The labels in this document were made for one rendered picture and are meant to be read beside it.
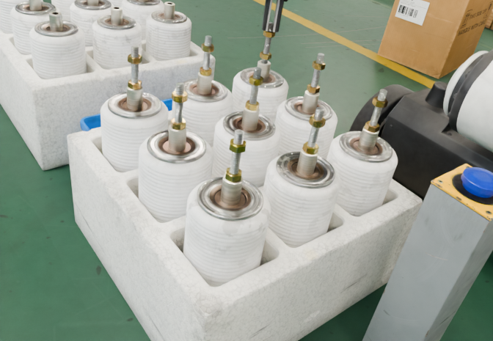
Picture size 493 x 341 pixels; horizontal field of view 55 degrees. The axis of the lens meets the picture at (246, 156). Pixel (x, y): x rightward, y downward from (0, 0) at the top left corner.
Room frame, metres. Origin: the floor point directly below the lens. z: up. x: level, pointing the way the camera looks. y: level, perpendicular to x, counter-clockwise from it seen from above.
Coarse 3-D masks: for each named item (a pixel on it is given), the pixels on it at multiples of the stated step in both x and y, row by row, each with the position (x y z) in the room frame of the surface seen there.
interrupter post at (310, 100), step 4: (308, 92) 0.66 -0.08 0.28; (304, 96) 0.66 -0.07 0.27; (308, 96) 0.65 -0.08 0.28; (312, 96) 0.65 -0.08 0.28; (316, 96) 0.65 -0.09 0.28; (304, 100) 0.66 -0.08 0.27; (308, 100) 0.65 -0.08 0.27; (312, 100) 0.65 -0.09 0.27; (316, 100) 0.66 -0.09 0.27; (304, 104) 0.66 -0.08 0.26; (308, 104) 0.65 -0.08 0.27; (312, 104) 0.65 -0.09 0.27; (316, 104) 0.66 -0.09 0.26; (304, 108) 0.66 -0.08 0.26; (308, 108) 0.65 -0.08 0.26; (312, 108) 0.65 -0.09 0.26; (308, 112) 0.65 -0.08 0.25; (312, 112) 0.65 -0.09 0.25
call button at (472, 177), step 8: (472, 168) 0.43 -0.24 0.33; (480, 168) 0.44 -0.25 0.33; (464, 176) 0.42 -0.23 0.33; (472, 176) 0.42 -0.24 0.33; (480, 176) 0.42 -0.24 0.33; (488, 176) 0.42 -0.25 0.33; (464, 184) 0.41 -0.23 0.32; (472, 184) 0.41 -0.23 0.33; (480, 184) 0.40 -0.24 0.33; (488, 184) 0.41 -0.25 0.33; (472, 192) 0.41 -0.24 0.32; (480, 192) 0.40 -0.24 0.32; (488, 192) 0.40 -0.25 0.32
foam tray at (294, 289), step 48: (96, 144) 0.60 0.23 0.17; (96, 192) 0.51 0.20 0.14; (96, 240) 0.52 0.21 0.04; (144, 240) 0.41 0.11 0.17; (336, 240) 0.45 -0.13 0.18; (384, 240) 0.52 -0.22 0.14; (144, 288) 0.41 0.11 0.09; (192, 288) 0.34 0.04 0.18; (240, 288) 0.35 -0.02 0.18; (288, 288) 0.39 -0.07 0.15; (336, 288) 0.46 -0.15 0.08; (192, 336) 0.32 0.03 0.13; (240, 336) 0.35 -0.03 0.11; (288, 336) 0.41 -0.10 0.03
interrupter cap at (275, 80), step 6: (246, 72) 0.76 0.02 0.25; (252, 72) 0.77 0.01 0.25; (270, 72) 0.78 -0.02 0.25; (276, 72) 0.78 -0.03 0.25; (246, 78) 0.74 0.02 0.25; (270, 78) 0.76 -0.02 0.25; (276, 78) 0.75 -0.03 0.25; (282, 78) 0.75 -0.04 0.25; (264, 84) 0.72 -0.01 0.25; (270, 84) 0.73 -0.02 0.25; (276, 84) 0.73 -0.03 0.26
